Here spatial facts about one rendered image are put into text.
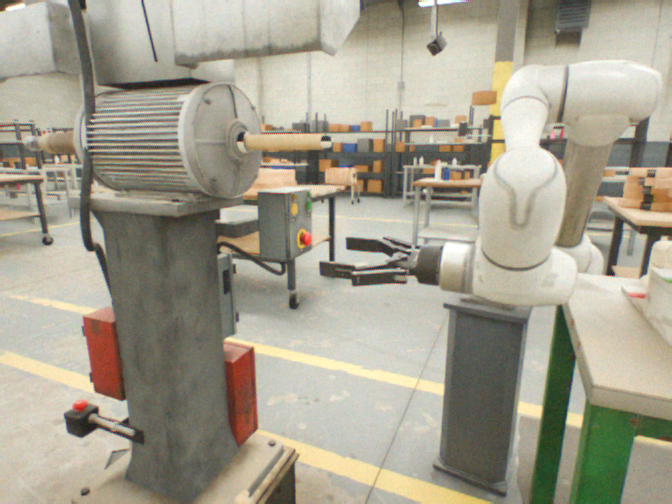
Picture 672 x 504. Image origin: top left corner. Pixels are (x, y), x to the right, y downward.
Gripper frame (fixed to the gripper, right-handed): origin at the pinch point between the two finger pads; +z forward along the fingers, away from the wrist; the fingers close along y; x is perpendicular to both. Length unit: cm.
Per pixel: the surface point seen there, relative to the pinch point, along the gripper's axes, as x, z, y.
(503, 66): 39, 6, 705
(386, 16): 186, 330, 1149
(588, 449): -18, -44, -18
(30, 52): 43, 72, -2
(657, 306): -7, -56, 8
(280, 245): -9.5, 28.5, 22.9
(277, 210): 0.5, 29.0, 24.5
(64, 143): 22, 82, 6
